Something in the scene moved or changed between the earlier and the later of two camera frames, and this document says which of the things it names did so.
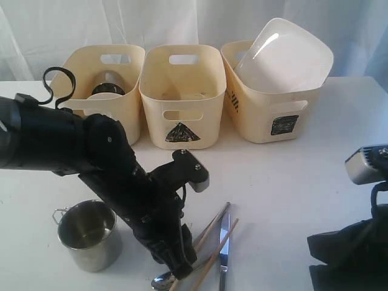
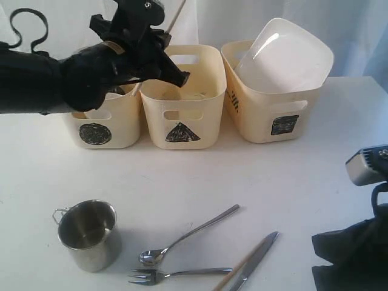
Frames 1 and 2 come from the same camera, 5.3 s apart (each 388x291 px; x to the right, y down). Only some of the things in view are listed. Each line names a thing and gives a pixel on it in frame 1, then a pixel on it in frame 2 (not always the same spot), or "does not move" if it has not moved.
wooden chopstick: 201,280 to 222,284
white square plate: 284,55 does not move
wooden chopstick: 211,226 to 139,85
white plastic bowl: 102,96 does not move
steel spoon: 163,281 to 155,256
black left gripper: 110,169 to 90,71
